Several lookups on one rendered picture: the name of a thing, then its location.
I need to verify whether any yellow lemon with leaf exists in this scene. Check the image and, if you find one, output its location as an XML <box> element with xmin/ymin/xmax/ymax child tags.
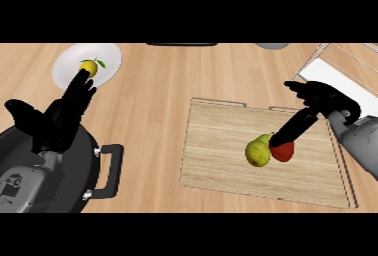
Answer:
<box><xmin>79</xmin><ymin>58</ymin><xmax>108</xmax><ymax>79</ymax></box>

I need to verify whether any black pot with handle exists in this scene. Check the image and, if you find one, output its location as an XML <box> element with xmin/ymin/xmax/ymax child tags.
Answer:
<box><xmin>0</xmin><ymin>123</ymin><xmax>126</xmax><ymax>214</ymax></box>

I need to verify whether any grey round object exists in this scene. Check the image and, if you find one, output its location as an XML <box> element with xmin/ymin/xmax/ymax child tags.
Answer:
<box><xmin>254</xmin><ymin>43</ymin><xmax>291</xmax><ymax>51</ymax></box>

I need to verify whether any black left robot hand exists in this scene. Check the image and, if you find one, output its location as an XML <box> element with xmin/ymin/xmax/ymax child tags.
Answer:
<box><xmin>3</xmin><ymin>70</ymin><xmax>98</xmax><ymax>155</ymax></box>

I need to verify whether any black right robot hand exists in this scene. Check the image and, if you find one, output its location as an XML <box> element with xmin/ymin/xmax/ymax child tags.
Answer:
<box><xmin>269</xmin><ymin>80</ymin><xmax>362</xmax><ymax>149</ymax></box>

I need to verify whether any white round plate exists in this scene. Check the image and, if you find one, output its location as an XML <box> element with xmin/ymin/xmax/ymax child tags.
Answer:
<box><xmin>52</xmin><ymin>43</ymin><xmax>123</xmax><ymax>90</ymax></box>

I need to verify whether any pale wooden tray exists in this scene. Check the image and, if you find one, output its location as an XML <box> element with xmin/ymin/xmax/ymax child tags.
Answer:
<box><xmin>178</xmin><ymin>97</ymin><xmax>359</xmax><ymax>210</ymax></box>

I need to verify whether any red apple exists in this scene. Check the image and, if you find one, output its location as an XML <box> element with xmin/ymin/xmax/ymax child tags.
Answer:
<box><xmin>269</xmin><ymin>139</ymin><xmax>296</xmax><ymax>163</ymax></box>

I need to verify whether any yellow-green pear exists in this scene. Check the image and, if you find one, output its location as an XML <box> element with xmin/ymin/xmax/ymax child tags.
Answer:
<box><xmin>244</xmin><ymin>133</ymin><xmax>275</xmax><ymax>168</ymax></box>

